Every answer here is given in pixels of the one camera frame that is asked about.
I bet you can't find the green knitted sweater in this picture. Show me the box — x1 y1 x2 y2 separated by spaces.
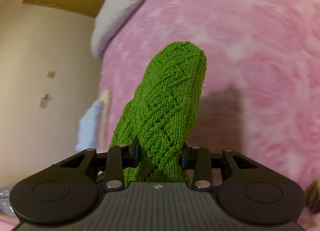
111 42 207 185

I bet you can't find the light blue folded garment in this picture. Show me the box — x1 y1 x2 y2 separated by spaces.
74 100 104 152

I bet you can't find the pink rose blanket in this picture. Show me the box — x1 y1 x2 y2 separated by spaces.
100 0 319 230

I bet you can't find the grey striped duvet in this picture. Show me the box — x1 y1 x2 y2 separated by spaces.
91 0 145 60

